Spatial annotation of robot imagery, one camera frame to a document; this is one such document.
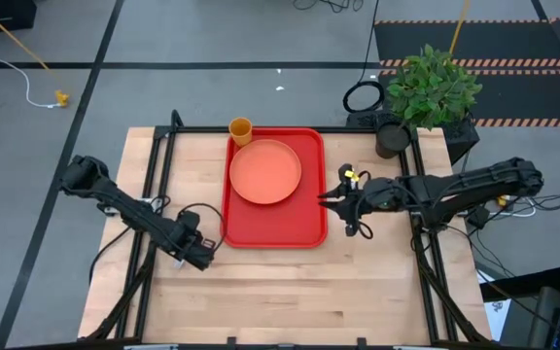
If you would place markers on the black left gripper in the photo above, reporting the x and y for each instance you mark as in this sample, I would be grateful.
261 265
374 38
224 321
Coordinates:
197 253

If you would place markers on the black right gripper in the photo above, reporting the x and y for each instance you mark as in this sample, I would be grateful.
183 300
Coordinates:
355 201

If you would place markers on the orange round plate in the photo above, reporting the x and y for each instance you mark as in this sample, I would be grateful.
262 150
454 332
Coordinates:
265 172

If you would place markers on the yellow-orange cup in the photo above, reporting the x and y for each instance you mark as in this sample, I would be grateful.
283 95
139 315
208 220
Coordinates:
240 131

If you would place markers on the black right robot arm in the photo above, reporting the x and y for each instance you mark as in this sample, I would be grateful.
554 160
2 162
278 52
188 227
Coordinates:
479 187

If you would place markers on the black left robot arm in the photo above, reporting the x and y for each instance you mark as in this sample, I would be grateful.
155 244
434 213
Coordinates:
129 209

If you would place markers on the red plastic tray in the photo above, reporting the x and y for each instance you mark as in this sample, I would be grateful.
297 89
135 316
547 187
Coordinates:
280 223

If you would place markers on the yellow tape tag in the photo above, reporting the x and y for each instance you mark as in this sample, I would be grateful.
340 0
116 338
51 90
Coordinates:
352 175

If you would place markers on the black plant pot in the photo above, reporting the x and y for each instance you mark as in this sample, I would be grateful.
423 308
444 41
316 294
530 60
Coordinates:
392 141

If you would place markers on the green leafy plant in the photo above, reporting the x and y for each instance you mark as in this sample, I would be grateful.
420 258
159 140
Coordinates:
430 90

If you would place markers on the white paper sheet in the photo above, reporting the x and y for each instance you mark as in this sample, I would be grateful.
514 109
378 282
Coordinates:
496 316

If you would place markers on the black hazard-striped floor mat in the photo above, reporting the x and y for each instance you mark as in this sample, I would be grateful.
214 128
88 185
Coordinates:
518 41

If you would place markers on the black metal table frame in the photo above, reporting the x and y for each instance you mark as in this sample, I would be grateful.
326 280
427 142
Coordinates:
202 129

